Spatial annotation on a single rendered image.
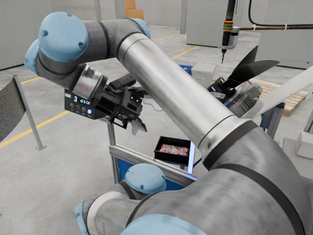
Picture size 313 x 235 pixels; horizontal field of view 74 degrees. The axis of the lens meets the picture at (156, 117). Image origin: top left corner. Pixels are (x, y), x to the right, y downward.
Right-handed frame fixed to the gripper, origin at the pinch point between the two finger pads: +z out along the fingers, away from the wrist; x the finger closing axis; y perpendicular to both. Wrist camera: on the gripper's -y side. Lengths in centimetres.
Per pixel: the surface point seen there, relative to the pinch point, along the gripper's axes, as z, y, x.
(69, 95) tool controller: -25, -51, -65
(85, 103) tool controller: -15, -44, -58
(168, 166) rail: 39, -20, -48
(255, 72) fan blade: 50, -55, 12
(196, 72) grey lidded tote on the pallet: 153, -300, -118
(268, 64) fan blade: 48, -52, 19
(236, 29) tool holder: 28, -64, 19
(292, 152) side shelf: 102, -36, -5
